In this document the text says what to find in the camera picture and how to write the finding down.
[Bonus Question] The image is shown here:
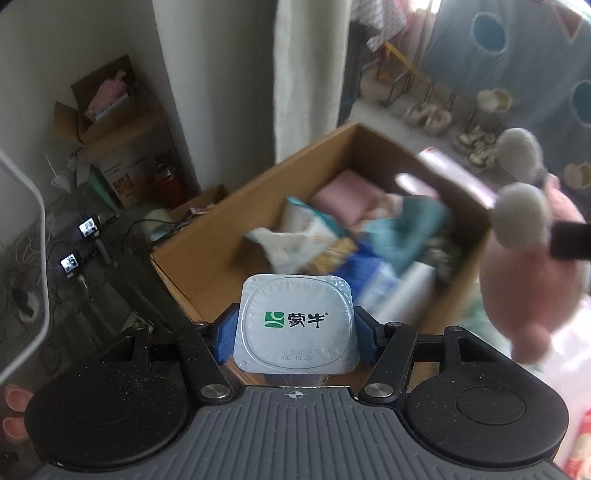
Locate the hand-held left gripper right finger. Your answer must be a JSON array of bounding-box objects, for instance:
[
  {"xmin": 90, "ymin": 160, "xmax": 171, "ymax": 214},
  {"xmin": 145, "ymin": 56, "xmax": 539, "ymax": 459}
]
[{"xmin": 353, "ymin": 309, "xmax": 468, "ymax": 403}]

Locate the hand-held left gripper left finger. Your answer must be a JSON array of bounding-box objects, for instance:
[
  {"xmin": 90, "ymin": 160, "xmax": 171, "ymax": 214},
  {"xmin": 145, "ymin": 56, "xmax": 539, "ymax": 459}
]
[{"xmin": 124, "ymin": 305, "xmax": 243, "ymax": 403}]

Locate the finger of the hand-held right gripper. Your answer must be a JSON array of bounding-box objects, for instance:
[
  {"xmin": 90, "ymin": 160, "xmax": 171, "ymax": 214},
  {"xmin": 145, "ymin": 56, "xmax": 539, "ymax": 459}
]
[{"xmin": 551, "ymin": 222, "xmax": 591, "ymax": 261}]

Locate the blue white packet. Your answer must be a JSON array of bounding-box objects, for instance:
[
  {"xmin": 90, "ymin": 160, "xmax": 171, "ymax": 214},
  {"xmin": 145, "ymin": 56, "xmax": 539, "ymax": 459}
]
[{"xmin": 342, "ymin": 244, "xmax": 402, "ymax": 315}]

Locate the white plastic pack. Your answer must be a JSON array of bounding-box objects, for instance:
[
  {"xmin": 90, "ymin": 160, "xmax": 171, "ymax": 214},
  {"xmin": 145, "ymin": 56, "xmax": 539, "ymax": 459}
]
[{"xmin": 381, "ymin": 262, "xmax": 435, "ymax": 324}]

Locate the pink white plush toy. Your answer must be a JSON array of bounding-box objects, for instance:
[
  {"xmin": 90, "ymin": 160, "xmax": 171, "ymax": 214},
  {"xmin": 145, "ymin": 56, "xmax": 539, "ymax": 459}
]
[{"xmin": 478, "ymin": 128, "xmax": 591, "ymax": 365}]

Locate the white yogurt cup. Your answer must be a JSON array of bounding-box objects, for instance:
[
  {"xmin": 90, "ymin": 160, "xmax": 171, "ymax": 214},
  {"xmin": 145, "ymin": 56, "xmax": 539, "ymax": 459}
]
[{"xmin": 233, "ymin": 274, "xmax": 356, "ymax": 386}]

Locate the gold snack packet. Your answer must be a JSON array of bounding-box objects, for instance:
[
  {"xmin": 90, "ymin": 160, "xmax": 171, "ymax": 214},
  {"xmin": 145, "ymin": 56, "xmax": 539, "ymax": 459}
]
[{"xmin": 318, "ymin": 235, "xmax": 361, "ymax": 278}]

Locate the brown cardboard box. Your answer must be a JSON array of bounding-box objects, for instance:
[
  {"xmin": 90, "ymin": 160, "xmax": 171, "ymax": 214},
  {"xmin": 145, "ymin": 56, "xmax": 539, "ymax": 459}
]
[{"xmin": 148, "ymin": 121, "xmax": 499, "ymax": 386}]

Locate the teal checked cloth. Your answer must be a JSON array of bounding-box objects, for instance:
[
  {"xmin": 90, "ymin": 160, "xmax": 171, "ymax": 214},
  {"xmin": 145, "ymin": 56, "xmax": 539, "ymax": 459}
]
[{"xmin": 369, "ymin": 196, "xmax": 453, "ymax": 273}]

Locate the white green snack packet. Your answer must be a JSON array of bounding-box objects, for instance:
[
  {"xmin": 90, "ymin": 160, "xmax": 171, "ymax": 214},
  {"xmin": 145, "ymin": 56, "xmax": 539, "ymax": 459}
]
[{"xmin": 245, "ymin": 196, "xmax": 361, "ymax": 278}]

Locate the pink mesh sponge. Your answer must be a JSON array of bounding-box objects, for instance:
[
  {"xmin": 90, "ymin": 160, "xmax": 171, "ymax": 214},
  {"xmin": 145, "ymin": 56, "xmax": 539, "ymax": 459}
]
[{"xmin": 310, "ymin": 170, "xmax": 393, "ymax": 224}]

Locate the brown white sneaker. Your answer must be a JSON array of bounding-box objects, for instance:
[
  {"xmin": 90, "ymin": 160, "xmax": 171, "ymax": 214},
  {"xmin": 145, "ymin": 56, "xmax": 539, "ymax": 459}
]
[
  {"xmin": 452, "ymin": 129, "xmax": 485, "ymax": 153},
  {"xmin": 466, "ymin": 143, "xmax": 498, "ymax": 175}
]

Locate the white roll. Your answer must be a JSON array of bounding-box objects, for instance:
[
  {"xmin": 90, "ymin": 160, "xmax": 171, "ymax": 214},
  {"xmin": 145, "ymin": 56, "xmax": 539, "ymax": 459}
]
[{"xmin": 143, "ymin": 208, "xmax": 174, "ymax": 241}]

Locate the red thermos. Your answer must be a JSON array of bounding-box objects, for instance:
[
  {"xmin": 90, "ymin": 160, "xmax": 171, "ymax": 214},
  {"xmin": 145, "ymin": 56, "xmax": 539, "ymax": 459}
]
[{"xmin": 154, "ymin": 164, "xmax": 185, "ymax": 208}]

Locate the printed cardboard box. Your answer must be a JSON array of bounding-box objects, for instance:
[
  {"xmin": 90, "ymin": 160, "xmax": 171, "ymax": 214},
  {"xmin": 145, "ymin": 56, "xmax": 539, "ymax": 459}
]
[{"xmin": 90, "ymin": 111, "xmax": 185, "ymax": 208}]

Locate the blue patterned hanging blanket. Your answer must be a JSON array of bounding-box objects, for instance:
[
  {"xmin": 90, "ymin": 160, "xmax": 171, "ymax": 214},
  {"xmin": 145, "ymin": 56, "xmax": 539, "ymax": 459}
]
[{"xmin": 416, "ymin": 0, "xmax": 591, "ymax": 185}]

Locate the white round device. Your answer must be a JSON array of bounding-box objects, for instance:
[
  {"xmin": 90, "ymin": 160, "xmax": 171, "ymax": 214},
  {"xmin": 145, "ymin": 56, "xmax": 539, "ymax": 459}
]
[{"xmin": 14, "ymin": 291, "xmax": 40, "ymax": 320}]

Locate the pink slipper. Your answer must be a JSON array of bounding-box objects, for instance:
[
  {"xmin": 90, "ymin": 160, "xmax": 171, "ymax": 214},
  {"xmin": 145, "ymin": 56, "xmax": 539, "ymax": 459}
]
[
  {"xmin": 2, "ymin": 385, "xmax": 34, "ymax": 412},
  {"xmin": 1, "ymin": 415, "xmax": 27, "ymax": 440}
]

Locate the pink wet wipes pack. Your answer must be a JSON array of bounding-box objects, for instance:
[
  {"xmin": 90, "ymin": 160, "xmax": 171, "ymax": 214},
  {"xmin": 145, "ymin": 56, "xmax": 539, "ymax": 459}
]
[{"xmin": 563, "ymin": 443, "xmax": 591, "ymax": 480}]

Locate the rusty metal rack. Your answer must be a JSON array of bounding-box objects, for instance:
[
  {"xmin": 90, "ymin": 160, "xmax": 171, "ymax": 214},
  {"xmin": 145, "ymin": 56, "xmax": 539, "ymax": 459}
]
[{"xmin": 376, "ymin": 41, "xmax": 437, "ymax": 109}]

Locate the dark grey pleated cloth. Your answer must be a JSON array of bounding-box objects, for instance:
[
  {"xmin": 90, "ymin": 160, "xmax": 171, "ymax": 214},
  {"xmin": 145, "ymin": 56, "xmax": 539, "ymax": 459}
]
[{"xmin": 341, "ymin": 41, "xmax": 366, "ymax": 121}]

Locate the open flap cardboard box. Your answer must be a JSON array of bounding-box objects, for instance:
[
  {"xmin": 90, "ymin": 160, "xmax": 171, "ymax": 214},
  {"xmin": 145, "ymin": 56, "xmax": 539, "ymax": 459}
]
[{"xmin": 51, "ymin": 54, "xmax": 158, "ymax": 148}]

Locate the pink folded cloth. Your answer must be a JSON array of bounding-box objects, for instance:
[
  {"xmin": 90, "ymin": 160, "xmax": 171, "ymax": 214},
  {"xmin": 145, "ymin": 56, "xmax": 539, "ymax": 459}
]
[{"xmin": 85, "ymin": 76, "xmax": 130, "ymax": 121}]

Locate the white curtain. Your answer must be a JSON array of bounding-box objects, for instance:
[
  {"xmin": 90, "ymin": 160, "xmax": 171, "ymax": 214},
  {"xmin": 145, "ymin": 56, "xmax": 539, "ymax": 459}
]
[{"xmin": 274, "ymin": 0, "xmax": 354, "ymax": 162}]

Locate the white star print cloth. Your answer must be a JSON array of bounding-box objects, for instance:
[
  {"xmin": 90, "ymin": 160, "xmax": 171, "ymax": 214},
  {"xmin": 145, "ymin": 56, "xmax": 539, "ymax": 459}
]
[{"xmin": 351, "ymin": 0, "xmax": 411, "ymax": 51}]

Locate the white metal frame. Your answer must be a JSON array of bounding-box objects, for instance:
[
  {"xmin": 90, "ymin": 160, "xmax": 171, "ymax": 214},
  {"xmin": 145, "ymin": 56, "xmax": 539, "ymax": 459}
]
[{"xmin": 0, "ymin": 148, "xmax": 51, "ymax": 384}]

